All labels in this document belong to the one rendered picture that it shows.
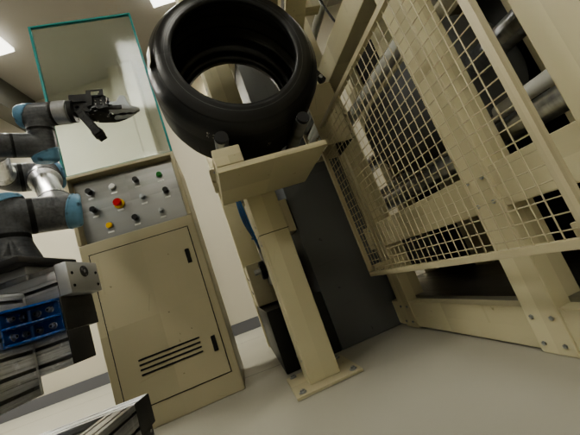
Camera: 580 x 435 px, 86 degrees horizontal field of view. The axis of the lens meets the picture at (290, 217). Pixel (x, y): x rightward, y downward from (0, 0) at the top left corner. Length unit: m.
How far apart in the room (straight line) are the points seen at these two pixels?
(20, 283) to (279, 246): 0.82
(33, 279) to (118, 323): 0.69
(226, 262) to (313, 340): 2.56
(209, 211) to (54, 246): 1.88
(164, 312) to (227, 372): 0.41
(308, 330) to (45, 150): 1.10
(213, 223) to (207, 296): 2.27
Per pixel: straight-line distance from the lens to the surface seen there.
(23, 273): 1.12
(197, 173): 4.04
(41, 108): 1.30
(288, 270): 1.29
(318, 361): 1.34
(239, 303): 3.73
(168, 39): 1.23
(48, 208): 1.23
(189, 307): 1.64
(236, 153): 1.00
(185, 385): 1.69
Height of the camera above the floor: 0.43
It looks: 10 degrees up
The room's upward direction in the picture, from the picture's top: 20 degrees counter-clockwise
